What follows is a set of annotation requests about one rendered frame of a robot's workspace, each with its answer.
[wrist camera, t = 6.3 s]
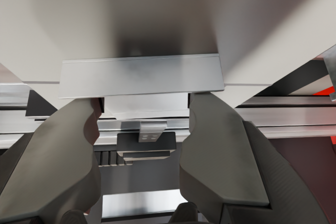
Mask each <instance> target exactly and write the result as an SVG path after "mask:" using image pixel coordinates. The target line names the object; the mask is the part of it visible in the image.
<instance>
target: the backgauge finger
mask: <svg viewBox="0 0 336 224"><path fill-rule="evenodd" d="M166 127H167V121H141V123H140V129H139V132H134V133H118V134H117V140H116V152H117V153H118V154H119V155H120V156H121V157H123V159H124V160H125V161H137V160H157V159H165V158H168V157H170V155H171V152H173V151H175V150H176V149H177V143H176V133H175V132H174V131H168V132H163V131H164V130H165V129H166Z"/></svg>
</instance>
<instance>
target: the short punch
mask: <svg viewBox="0 0 336 224"><path fill-rule="evenodd" d="M185 202H188V201H186V200H185V199H184V198H183V197H182V196H181V194H180V189H169V190H156V191H144V192H131V193H118V194H105V195H103V205H102V218H101V223H100V224H164V223H168V222H169V220H170V219H171V217H172V215H173V213H174V212H175V210H176V208H177V206H178V205H179V204H180V203H185ZM197 213H198V222H202V221H203V217H202V213H201V212H199V211H198V210H197Z"/></svg>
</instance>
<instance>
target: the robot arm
mask: <svg viewBox="0 0 336 224"><path fill-rule="evenodd" d="M187 108H188V109H189V132H190V135H189V136H188V137H187V138H185V139H184V140H183V142H182V146H181V152H180V159H179V192H180V194H181V196H182V197H183V198H184V199H185V200H186V201H188V202H182V203H180V204H179V205H178V206H177V208H176V210H175V211H174V213H173V215H172V216H171V218H170V220H169V222H168V223H158V224H332V223H331V221H330V219H329V217H328V215H327V213H326V212H325V210H324V208H323V206H322V205H321V203H320V202H319V200H318V198H317V197H316V195H315V194H314V192H313V191H312V189H311V188H310V187H309V185H308V184H307V183H306V181H305V180H304V179H303V177H302V176H301V175H300V174H299V173H298V171H297V170H296V169H295V168H294V167H293V166H292V165H291V164H290V163H289V161H288V160H287V159H286V158H285V157H284V156H283V155H282V154H281V153H280V152H279V151H278V150H277V148H276V147H275V146H274V145H273V144H272V143H271V142H270V141H269V140H268V139H267V138H266V137H265V135H264V134H263V133H262V132H261V131H260V130H259V129H258V128H257V127H256V126H255V125H254V124H253V122H252V121H245V120H244V119H243V118H242V117H241V116H240V115H239V114H238V113H237V112H236V111H235V110H234V109H233V108H232V107H231V106H230V105H228V104H227V103H226V102H224V101H223V100H222V99H220V98H219V97H217V96H215V95H214V94H212V93H211V92H194V93H188V96H187ZM102 113H105V97H93V98H76V99H74V100H72V101H71V102H69V103H68V104H66V105H65V106H63V107H62V108H60V109H59V110H57V111H56V112H55V113H53V114H52V115H51V116H50V117H48V118H47V119H46V120H45V121H44V122H43V123H42V124H41V125H40V126H39V127H38V128H37V129H36V130H35V131H34V132H30V133H25V134H24V135H23V136H22V137H20V138H19V139H18V140H17V141H16V142H15V143H14V144H13V145H12V146H11V147H10V148H9V149H8V150H7V151H6V152H5V153H3V154H2V155H1V156H0V224H88V223H87V220H86V218H85V216H84V215H89V214H90V210H91V207H92V206H93V205H95V204H96V203H97V201H98V200H99V198H100V196H101V172H100V169H99V165H98V162H97V159H96V155H95V152H94V148H93V146H94V144H95V142H96V140H97V139H98V138H99V136H100V131H99V128H98V124H97V121H98V119H99V117H100V116H101V115H102ZM198 211H199V212H201V213H202V214H203V216H204V217H205V218H206V219H207V220H208V222H202V221H198Z"/></svg>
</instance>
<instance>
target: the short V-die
mask: <svg viewBox="0 0 336 224"><path fill-rule="evenodd" d="M56 111H58V109H57V108H55V107H54V106H53V105H52V104H51V103H49V102H48V101H47V100H46V99H44V98H43V97H42V96H41V95H39V94H38V93H37V92H36V91H35V90H30V91H29V96H28V102H27V107H26V113H25V117H26V118H28V119H34V122H36V123H38V124H42V123H43V122H44V121H45V120H46V119H47V118H49V117H50V116H51V115H52V114H54V113H55V112H56ZM143 121H189V116H170V117H151V118H132V119H116V118H115V117H108V118H99V119H98V121H97V122H143Z"/></svg>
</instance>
